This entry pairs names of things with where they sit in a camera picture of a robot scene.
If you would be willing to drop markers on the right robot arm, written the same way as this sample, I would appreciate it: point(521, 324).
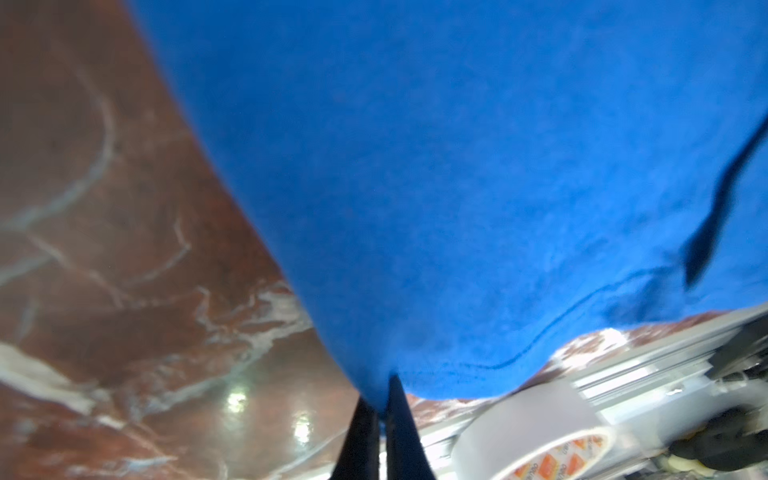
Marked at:
point(724, 445)

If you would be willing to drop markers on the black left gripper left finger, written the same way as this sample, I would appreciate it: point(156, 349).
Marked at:
point(359, 457)

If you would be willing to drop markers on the blue printed t shirt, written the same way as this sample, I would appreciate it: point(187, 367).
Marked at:
point(456, 189)

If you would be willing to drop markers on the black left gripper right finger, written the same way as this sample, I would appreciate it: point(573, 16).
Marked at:
point(406, 458)

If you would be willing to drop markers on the clear tape roll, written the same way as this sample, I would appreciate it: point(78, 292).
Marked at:
point(549, 431)

